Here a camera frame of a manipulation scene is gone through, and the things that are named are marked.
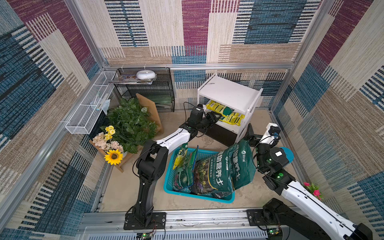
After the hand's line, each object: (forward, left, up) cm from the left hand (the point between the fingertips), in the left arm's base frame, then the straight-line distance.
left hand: (219, 116), depth 88 cm
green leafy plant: (-7, +48, +3) cm, 48 cm away
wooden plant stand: (+3, +39, +4) cm, 39 cm away
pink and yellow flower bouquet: (-17, +60, +2) cm, 62 cm away
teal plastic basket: (-31, +28, -14) cm, 45 cm away
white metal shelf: (-2, -3, +12) cm, 12 cm away
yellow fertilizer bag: (0, -9, -2) cm, 9 cm away
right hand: (-16, -15, +11) cm, 25 cm away
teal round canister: (-20, -38, -11) cm, 44 cm away
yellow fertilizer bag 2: (+7, -3, -2) cm, 7 cm away
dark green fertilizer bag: (-34, +7, -3) cm, 35 cm away
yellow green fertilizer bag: (-20, +22, -9) cm, 31 cm away
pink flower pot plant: (-41, -36, -4) cm, 54 cm away
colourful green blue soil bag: (-33, +20, -9) cm, 40 cm away
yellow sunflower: (-26, +52, +1) cm, 58 cm away
